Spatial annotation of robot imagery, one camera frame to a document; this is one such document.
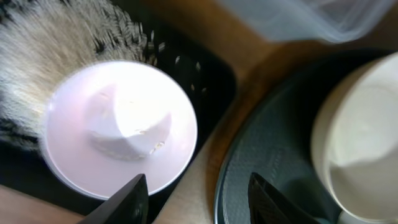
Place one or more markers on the black rectangular tray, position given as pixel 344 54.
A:
pixel 208 81

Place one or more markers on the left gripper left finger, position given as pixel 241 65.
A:
pixel 129 205

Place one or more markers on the pile of rice grains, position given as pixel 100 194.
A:
pixel 44 41

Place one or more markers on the pink bowl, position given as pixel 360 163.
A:
pixel 112 121

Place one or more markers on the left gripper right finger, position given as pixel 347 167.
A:
pixel 268 206

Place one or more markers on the beige plate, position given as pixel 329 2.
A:
pixel 354 142

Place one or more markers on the clear plastic bin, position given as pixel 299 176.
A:
pixel 333 21

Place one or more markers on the round black serving tray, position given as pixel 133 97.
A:
pixel 275 142

